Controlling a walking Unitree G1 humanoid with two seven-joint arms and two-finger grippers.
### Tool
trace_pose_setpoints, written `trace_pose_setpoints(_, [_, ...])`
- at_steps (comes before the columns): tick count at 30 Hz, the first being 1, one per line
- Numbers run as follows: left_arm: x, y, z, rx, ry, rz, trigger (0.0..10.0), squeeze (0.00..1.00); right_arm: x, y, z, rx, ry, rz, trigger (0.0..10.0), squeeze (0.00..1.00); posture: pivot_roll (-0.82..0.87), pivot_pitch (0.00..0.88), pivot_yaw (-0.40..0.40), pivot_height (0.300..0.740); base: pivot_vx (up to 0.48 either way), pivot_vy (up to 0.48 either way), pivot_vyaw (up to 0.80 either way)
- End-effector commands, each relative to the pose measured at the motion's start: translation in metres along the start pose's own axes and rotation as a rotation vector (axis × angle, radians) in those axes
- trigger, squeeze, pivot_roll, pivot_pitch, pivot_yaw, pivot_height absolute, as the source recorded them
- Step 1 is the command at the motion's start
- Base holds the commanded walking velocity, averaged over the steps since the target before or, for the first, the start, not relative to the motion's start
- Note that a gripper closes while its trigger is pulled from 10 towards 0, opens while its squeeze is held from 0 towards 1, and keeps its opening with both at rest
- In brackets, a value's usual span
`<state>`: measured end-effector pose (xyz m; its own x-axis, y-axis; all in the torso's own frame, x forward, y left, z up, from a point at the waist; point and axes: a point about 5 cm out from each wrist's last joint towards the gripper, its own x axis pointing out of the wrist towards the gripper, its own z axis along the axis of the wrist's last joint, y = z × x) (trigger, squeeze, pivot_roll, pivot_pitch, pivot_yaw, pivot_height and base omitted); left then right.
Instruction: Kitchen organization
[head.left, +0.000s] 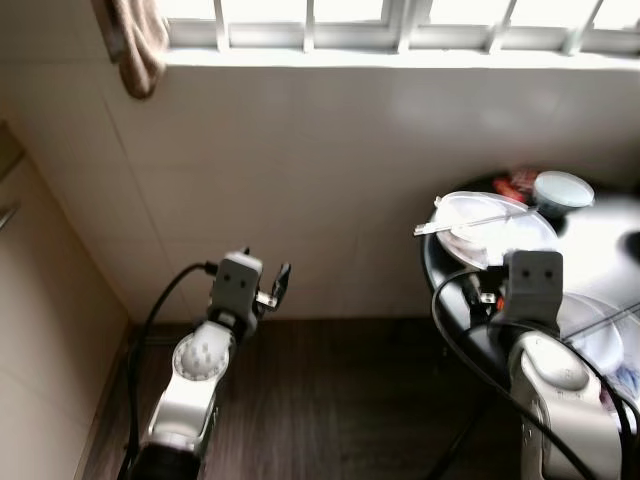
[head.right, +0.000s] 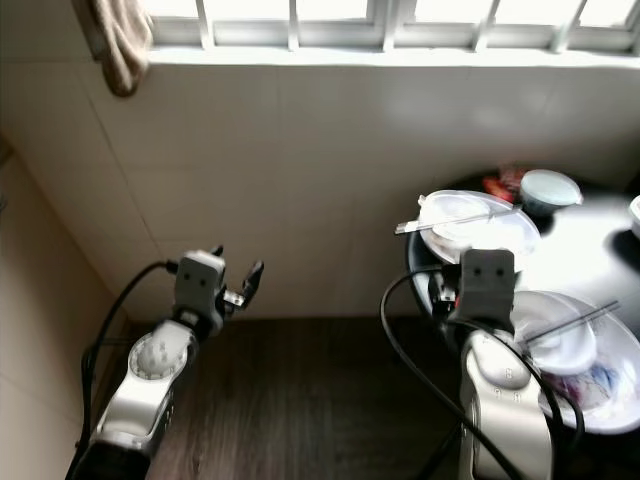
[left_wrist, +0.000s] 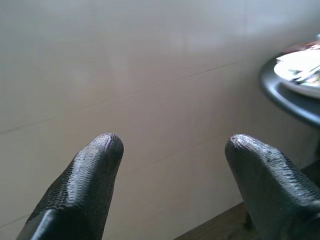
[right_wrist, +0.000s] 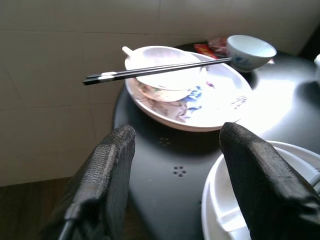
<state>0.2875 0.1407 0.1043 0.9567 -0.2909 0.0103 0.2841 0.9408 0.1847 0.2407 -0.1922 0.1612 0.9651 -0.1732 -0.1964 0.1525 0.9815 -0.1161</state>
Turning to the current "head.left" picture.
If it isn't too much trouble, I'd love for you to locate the black round table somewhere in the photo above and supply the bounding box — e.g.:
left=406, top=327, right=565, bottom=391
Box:
left=420, top=172, right=640, bottom=421

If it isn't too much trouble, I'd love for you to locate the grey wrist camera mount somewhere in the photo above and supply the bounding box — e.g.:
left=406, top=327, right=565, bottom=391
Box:
left=210, top=253, right=266, bottom=321
left=500, top=250, right=563, bottom=326

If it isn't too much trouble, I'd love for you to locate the white window frame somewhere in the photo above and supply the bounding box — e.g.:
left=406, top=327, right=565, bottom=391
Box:
left=160, top=0, right=640, bottom=56

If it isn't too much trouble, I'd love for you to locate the silver metal chopstick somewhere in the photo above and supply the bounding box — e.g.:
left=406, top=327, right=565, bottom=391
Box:
left=562, top=303, right=640, bottom=343
left=415, top=205, right=541, bottom=236
left=418, top=208, right=541, bottom=239

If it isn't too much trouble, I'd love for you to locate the small blue white bowl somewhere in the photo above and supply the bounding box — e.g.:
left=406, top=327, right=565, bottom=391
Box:
left=532, top=170, right=596, bottom=213

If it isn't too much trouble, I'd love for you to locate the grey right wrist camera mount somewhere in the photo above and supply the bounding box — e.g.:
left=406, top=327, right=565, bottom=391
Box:
left=500, top=250, right=563, bottom=326

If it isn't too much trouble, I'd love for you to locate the brown hanging towel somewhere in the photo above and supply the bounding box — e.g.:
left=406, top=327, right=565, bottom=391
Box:
left=95, top=0, right=171, bottom=99

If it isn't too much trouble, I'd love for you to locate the floral print plate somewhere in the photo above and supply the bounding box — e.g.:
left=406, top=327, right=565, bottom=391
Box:
left=555, top=292, right=640, bottom=431

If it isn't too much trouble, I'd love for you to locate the white kitchen base cabinet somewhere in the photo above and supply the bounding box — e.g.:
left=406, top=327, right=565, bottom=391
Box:
left=0, top=120, right=133, bottom=480

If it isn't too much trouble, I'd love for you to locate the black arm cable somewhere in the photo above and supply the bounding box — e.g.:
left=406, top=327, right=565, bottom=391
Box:
left=430, top=268, right=601, bottom=480
left=122, top=262, right=219, bottom=480

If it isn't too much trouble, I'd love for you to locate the white dinner plate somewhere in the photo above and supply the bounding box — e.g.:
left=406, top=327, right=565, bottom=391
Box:
left=432, top=190, right=561, bottom=269

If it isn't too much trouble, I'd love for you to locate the red snack packet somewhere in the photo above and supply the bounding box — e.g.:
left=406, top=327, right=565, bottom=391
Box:
left=495, top=170, right=541, bottom=201

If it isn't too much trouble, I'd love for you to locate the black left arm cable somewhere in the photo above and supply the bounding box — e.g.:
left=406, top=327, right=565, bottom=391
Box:
left=122, top=262, right=219, bottom=480

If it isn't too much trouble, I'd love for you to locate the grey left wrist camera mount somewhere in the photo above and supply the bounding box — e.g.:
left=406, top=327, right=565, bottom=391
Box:
left=210, top=253, right=266, bottom=321

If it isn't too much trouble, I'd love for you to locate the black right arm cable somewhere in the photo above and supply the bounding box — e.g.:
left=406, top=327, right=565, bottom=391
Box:
left=430, top=268, right=601, bottom=480

